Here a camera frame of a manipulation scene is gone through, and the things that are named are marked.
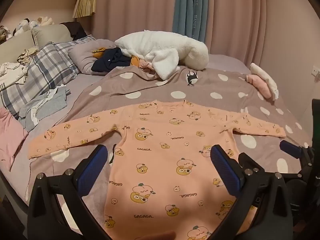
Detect beige patterned cloth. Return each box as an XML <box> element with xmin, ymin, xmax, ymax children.
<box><xmin>17</xmin><ymin>47</ymin><xmax>40</xmax><ymax>65</ymax></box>

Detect blue curtain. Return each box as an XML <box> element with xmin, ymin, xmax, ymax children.
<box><xmin>172</xmin><ymin>0</ymin><xmax>209</xmax><ymax>40</ymax></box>

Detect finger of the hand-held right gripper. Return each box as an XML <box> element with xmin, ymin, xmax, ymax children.
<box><xmin>238</xmin><ymin>152</ymin><xmax>266</xmax><ymax>173</ymax></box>
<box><xmin>279</xmin><ymin>140</ymin><xmax>315</xmax><ymax>175</ymax></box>

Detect row of books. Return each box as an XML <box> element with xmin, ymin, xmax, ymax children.
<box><xmin>73</xmin><ymin>0</ymin><xmax>97</xmax><ymax>18</ymax></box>

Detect mauve polka-dot blanket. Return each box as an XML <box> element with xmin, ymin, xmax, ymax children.
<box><xmin>26</xmin><ymin>66</ymin><xmax>313</xmax><ymax>240</ymax></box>

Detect grey pillow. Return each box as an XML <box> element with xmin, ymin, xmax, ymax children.
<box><xmin>68</xmin><ymin>39</ymin><xmax>120</xmax><ymax>75</ymax></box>

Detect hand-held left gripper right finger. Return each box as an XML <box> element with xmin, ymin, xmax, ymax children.
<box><xmin>210</xmin><ymin>144</ymin><xmax>294</xmax><ymax>240</ymax></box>

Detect small pale pink garment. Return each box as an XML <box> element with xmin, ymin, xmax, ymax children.
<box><xmin>139</xmin><ymin>59</ymin><xmax>180</xmax><ymax>73</ymax></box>

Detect plaid pillow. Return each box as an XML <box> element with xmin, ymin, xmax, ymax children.
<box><xmin>54</xmin><ymin>35</ymin><xmax>97</xmax><ymax>55</ymax></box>
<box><xmin>0</xmin><ymin>42</ymin><xmax>81</xmax><ymax>117</ymax></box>

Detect cream plush toy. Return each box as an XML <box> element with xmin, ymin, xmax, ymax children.
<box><xmin>37</xmin><ymin>16</ymin><xmax>54</xmax><ymax>26</ymax></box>

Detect white fluffy garment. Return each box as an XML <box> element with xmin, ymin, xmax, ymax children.
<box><xmin>114</xmin><ymin>31</ymin><xmax>209</xmax><ymax>82</ymax></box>

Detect pink curtain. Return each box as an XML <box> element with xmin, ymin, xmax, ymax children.
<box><xmin>91</xmin><ymin>0</ymin><xmax>320</xmax><ymax>73</ymax></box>

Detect dark garment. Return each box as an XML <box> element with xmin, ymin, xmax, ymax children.
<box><xmin>60</xmin><ymin>22</ymin><xmax>88</xmax><ymax>41</ymax></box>

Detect folded white garment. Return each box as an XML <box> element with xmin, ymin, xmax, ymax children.
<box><xmin>250</xmin><ymin>62</ymin><xmax>279</xmax><ymax>101</ymax></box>

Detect white and blue plush toy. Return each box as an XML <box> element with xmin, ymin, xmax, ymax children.
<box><xmin>13</xmin><ymin>19</ymin><xmax>38</xmax><ymax>36</ymax></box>

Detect navy garment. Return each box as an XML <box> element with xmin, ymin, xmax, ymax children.
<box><xmin>91</xmin><ymin>47</ymin><xmax>132</xmax><ymax>72</ymax></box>

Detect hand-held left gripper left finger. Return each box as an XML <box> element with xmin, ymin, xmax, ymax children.
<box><xmin>27</xmin><ymin>144</ymin><xmax>112</xmax><ymax>240</ymax></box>

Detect beige padded headboard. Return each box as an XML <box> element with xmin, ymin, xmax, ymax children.
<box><xmin>0</xmin><ymin>24</ymin><xmax>73</xmax><ymax>67</ymax></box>

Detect brown plush toy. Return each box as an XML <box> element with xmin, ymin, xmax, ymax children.
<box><xmin>0</xmin><ymin>25</ymin><xmax>9</xmax><ymax>44</ymax></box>

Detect white printed shirt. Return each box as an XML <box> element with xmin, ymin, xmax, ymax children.
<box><xmin>0</xmin><ymin>62</ymin><xmax>29</xmax><ymax>93</ymax></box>

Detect folded pink garment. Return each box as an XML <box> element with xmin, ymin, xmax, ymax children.
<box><xmin>245</xmin><ymin>74</ymin><xmax>272</xmax><ymax>99</ymax></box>

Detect pink cartoon print shirt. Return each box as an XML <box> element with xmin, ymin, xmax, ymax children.
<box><xmin>27</xmin><ymin>99</ymin><xmax>287</xmax><ymax>240</ymax></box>

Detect pink cloth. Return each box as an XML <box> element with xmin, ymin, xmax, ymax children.
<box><xmin>0</xmin><ymin>106</ymin><xmax>29</xmax><ymax>172</ymax></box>

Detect blue-grey clothes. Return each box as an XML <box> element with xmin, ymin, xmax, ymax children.
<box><xmin>19</xmin><ymin>86</ymin><xmax>72</xmax><ymax>132</ymax></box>

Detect lavender bed sheet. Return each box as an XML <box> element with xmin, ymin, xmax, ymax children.
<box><xmin>0</xmin><ymin>52</ymin><xmax>253</xmax><ymax>205</ymax></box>

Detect mustard orange garment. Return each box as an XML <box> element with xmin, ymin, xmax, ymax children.
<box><xmin>93</xmin><ymin>47</ymin><xmax>140</xmax><ymax>68</ymax></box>

